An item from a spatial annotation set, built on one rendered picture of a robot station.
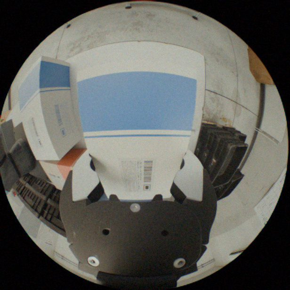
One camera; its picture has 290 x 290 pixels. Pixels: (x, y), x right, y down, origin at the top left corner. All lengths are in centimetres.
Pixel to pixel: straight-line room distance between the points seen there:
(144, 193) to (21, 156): 44
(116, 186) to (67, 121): 16
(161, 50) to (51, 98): 22
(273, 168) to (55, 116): 271
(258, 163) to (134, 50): 265
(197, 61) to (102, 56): 20
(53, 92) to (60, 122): 6
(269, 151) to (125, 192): 254
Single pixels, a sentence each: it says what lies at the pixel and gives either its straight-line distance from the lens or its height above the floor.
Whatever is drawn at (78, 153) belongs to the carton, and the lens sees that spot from 25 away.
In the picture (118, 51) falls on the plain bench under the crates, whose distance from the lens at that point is 22.
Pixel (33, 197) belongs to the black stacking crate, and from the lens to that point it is 68.
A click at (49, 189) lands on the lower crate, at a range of 61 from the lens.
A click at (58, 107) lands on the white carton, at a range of 21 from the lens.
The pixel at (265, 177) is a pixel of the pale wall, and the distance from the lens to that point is 263.
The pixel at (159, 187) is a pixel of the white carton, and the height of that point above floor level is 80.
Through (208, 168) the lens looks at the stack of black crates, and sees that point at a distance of 76.
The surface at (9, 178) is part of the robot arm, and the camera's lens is 46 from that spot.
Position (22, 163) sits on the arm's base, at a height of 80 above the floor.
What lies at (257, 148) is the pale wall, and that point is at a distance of 262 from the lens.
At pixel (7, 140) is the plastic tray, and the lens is 75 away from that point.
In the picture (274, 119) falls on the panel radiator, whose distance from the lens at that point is 244.
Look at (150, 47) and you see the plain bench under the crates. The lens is 22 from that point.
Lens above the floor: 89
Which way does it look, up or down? 61 degrees down
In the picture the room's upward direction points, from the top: 176 degrees clockwise
